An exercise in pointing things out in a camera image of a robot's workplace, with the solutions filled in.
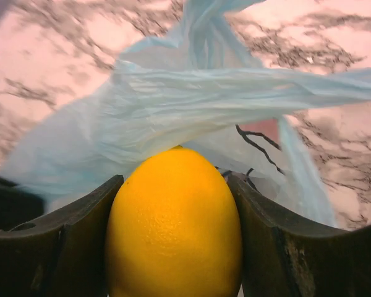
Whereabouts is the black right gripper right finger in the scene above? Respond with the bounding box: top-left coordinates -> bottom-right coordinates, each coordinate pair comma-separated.
228,175 -> 371,296

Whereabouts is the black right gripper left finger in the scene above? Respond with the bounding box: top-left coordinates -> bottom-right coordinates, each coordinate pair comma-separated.
0,175 -> 124,296

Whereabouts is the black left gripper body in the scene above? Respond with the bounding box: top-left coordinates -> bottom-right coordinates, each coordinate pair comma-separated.
0,177 -> 45,231

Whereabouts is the yellow fake lemon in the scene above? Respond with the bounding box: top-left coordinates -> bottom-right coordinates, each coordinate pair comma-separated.
105,146 -> 242,296

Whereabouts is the light blue plastic bag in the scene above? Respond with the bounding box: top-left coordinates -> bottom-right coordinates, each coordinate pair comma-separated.
0,1 -> 371,226

